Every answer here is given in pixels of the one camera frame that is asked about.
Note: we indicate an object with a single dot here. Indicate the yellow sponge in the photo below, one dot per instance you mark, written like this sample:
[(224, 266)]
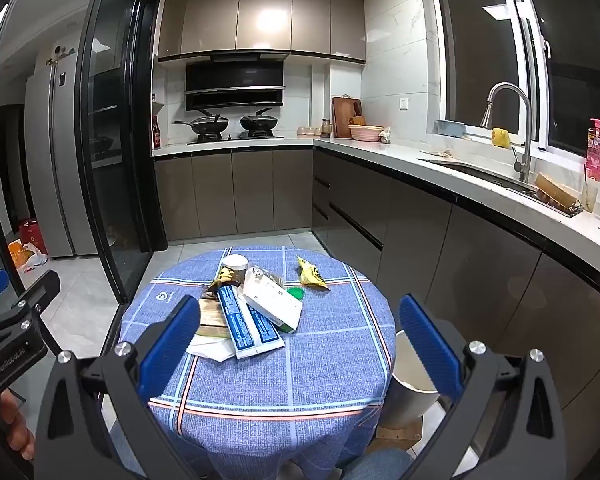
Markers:
[(500, 137)]

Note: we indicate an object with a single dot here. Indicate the blue plaid tablecloth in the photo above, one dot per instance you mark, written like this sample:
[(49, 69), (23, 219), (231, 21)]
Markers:
[(305, 385)]

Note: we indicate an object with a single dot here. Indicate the white round bin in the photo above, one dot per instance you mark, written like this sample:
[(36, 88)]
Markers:
[(410, 400)]

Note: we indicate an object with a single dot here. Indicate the paper cup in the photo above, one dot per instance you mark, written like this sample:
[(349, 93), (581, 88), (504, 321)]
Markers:
[(235, 270)]

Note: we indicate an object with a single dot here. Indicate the steel kitchen faucet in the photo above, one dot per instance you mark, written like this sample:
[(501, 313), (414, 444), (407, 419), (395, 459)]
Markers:
[(527, 125)]

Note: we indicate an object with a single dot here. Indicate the white kitchen countertop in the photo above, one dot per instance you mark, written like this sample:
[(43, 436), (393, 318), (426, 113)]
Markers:
[(380, 152)]

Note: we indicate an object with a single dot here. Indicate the light blue container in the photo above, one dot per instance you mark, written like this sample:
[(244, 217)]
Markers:
[(450, 128)]

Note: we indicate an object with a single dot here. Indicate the silver refrigerator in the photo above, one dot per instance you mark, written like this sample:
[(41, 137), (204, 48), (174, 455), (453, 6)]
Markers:
[(50, 160)]

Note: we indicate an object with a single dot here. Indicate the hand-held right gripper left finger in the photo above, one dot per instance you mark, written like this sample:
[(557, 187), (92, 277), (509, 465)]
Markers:
[(170, 345)]

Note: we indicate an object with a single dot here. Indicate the red sauce bottle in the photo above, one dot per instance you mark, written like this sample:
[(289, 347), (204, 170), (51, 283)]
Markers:
[(156, 135)]

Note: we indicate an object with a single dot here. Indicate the clear drinking glass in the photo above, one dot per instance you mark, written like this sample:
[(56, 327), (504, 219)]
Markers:
[(590, 197)]

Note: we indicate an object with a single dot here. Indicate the person's left hand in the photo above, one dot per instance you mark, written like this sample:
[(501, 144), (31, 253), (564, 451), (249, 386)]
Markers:
[(17, 430)]

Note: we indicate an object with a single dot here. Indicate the beige rag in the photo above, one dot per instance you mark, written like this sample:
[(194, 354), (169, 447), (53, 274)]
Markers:
[(440, 152)]

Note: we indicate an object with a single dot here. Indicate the brown cardboard piece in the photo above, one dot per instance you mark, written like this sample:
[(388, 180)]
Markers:
[(395, 435)]

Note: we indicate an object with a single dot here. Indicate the blue and white packet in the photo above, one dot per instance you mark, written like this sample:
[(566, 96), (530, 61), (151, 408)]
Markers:
[(245, 325)]

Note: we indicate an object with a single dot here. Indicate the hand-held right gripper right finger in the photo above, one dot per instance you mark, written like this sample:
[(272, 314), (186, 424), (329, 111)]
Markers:
[(430, 350)]

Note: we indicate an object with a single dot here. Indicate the red bag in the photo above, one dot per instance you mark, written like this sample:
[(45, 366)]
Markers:
[(32, 232)]

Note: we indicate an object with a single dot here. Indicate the dark wrapper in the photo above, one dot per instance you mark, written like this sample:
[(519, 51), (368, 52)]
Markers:
[(220, 285)]

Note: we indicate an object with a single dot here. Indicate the green round lid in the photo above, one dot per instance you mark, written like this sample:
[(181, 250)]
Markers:
[(296, 294)]

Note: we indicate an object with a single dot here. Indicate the pink basin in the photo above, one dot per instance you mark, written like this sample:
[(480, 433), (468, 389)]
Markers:
[(366, 133)]

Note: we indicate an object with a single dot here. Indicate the silver wrapper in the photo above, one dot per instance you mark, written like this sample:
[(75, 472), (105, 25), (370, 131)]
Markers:
[(267, 275)]

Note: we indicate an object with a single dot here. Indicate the steel sink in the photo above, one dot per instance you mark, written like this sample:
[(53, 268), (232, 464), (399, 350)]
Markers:
[(470, 170)]

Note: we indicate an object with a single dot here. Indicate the white plastic bag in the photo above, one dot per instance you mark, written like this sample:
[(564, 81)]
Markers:
[(386, 135)]

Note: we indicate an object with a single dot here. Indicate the wooden cutting board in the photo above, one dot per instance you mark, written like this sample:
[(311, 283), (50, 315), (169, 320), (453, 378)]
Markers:
[(342, 115)]

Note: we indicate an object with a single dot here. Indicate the glass jar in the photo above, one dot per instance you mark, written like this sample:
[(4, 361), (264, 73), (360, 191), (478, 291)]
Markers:
[(326, 128)]

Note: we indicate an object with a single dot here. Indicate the tan box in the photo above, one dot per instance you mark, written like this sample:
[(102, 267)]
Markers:
[(214, 317)]

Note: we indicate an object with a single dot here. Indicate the white paper napkin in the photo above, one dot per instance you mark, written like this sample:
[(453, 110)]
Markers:
[(212, 350)]

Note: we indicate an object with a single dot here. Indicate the black wok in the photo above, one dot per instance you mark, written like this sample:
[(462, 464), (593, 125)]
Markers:
[(209, 124), (259, 122)]

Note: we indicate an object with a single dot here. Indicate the orange plastic bag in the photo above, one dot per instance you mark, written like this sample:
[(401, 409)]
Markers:
[(27, 257)]

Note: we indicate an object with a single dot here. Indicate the yellow snack wrapper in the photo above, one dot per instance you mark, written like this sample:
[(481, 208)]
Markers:
[(311, 276)]

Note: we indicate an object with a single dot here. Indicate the white carton box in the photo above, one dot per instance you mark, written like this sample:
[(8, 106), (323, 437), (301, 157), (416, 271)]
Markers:
[(270, 302)]

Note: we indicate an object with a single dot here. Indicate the white framed window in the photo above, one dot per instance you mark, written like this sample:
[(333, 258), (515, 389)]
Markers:
[(480, 50)]

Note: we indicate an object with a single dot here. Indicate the black glass sliding door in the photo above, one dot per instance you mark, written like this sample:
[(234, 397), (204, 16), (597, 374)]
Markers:
[(112, 110)]

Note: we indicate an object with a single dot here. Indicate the pink bottle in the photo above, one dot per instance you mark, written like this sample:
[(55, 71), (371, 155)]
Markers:
[(596, 155)]

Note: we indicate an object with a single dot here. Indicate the person's leg in jeans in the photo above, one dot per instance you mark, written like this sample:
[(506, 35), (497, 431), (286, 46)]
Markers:
[(380, 467)]

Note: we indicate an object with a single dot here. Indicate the white wall socket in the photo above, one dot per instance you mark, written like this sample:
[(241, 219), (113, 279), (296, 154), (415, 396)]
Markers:
[(404, 104)]

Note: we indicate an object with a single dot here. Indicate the black range hood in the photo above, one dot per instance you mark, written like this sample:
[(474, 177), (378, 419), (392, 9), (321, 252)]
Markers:
[(235, 82)]

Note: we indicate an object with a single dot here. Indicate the wooden dish basket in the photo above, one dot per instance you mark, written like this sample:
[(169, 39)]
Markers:
[(555, 192)]

